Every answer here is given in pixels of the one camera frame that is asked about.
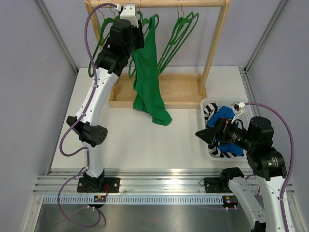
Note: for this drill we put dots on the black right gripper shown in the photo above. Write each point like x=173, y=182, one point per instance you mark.
x=223, y=126

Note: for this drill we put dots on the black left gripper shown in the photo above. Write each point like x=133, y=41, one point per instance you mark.
x=137, y=31

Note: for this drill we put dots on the blue tank top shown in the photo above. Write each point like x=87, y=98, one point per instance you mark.
x=229, y=150

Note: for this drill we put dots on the zebra striped tank top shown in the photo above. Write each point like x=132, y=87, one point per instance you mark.
x=209, y=111

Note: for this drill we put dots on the green hanger with metal hook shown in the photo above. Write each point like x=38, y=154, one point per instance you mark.
x=98, y=31

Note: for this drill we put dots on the green tank top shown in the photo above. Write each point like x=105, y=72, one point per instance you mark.
x=146, y=84

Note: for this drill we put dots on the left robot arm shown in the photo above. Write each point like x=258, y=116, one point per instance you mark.
x=124, y=38

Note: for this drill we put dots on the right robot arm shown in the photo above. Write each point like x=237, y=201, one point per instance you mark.
x=267, y=164

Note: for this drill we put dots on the white plastic basket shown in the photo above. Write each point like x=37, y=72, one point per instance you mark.
x=222, y=102

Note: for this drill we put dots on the wooden clothes rack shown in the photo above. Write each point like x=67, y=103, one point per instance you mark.
x=178, y=90

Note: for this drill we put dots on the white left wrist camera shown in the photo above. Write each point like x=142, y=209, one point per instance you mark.
x=128, y=12

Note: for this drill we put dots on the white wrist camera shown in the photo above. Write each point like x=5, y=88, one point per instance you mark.
x=128, y=12
x=240, y=111

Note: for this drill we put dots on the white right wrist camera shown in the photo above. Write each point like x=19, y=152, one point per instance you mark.
x=240, y=111

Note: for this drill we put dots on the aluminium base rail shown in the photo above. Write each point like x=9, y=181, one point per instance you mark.
x=137, y=181

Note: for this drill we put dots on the white slotted cable duct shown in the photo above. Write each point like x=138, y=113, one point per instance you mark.
x=135, y=199

